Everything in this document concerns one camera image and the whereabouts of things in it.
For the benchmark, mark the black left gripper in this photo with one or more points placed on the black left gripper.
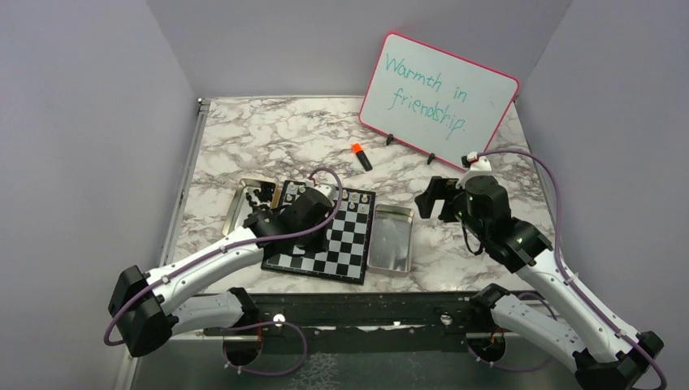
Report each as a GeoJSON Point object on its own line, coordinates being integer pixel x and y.
{"type": "Point", "coordinates": [320, 244]}

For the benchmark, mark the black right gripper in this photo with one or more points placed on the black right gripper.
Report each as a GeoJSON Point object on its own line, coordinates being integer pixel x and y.
{"type": "Point", "coordinates": [439, 188]}

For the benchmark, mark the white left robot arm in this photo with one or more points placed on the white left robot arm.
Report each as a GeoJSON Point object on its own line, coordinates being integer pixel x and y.
{"type": "Point", "coordinates": [149, 308]}

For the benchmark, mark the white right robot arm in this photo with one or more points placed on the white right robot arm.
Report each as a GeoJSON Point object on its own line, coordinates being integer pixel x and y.
{"type": "Point", "coordinates": [601, 350]}

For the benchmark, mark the black chess pieces pile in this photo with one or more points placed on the black chess pieces pile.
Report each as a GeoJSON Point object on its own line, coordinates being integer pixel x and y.
{"type": "Point", "coordinates": [260, 197]}

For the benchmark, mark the black white chess board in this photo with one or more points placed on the black white chess board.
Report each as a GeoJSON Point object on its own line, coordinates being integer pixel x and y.
{"type": "Point", "coordinates": [348, 236]}

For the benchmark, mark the gold tin box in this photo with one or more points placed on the gold tin box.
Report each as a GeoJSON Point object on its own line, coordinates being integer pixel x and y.
{"type": "Point", "coordinates": [238, 209]}

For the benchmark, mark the orange black highlighter marker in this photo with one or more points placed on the orange black highlighter marker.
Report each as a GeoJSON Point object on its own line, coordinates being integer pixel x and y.
{"type": "Point", "coordinates": [361, 156]}

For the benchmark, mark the silver tin lid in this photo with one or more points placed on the silver tin lid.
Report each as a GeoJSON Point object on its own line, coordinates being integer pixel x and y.
{"type": "Point", "coordinates": [391, 241]}

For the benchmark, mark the pink framed whiteboard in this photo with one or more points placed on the pink framed whiteboard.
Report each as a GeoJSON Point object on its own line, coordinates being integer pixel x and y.
{"type": "Point", "coordinates": [435, 102]}

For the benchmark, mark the black mounting base rail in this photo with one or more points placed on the black mounting base rail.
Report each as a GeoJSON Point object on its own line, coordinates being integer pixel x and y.
{"type": "Point", "coordinates": [370, 322]}

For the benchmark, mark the aluminium side rail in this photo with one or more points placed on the aluminium side rail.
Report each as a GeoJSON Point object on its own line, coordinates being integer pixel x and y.
{"type": "Point", "coordinates": [177, 214]}

